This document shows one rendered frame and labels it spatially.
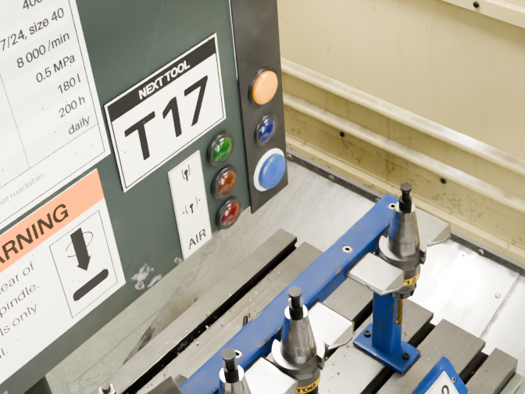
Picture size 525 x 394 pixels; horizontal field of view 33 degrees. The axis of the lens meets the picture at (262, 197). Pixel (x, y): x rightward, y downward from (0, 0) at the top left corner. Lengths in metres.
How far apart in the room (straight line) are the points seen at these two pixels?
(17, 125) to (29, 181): 0.04
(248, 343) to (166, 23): 0.60
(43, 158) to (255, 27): 0.18
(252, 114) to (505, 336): 1.07
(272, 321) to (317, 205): 0.75
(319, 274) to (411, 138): 0.56
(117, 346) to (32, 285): 1.34
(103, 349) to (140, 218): 1.36
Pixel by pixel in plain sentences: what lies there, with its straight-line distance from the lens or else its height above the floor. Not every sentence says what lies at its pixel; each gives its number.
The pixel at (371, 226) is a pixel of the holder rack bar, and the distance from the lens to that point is 1.22.
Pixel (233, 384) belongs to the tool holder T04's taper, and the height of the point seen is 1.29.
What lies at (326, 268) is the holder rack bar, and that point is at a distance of 1.17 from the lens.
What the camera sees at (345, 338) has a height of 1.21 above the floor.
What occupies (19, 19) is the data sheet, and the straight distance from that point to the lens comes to 0.49.
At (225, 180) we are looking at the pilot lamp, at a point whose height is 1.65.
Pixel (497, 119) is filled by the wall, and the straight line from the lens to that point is 1.52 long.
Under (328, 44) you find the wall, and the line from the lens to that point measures 1.67.
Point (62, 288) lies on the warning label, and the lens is 0.59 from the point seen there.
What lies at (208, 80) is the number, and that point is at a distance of 0.61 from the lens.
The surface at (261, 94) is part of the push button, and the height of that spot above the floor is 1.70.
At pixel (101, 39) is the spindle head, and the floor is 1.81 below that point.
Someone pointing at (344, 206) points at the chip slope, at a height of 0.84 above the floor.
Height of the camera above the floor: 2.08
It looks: 42 degrees down
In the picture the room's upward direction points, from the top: 5 degrees counter-clockwise
